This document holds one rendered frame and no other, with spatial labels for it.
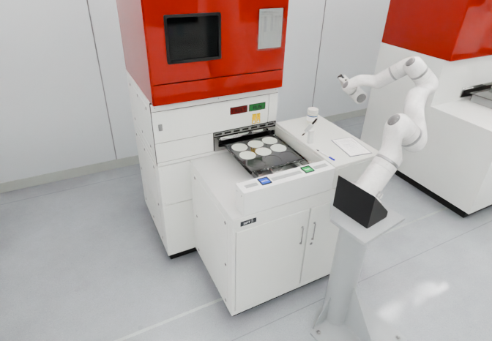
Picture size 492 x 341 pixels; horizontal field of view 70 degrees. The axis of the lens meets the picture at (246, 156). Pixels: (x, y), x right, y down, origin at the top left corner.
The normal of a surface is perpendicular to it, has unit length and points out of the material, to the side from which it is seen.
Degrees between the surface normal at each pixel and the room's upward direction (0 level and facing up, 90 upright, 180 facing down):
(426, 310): 0
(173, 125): 90
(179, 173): 90
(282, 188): 90
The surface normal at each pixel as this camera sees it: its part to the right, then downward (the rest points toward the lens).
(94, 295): 0.03, -0.86
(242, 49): 0.45, 0.46
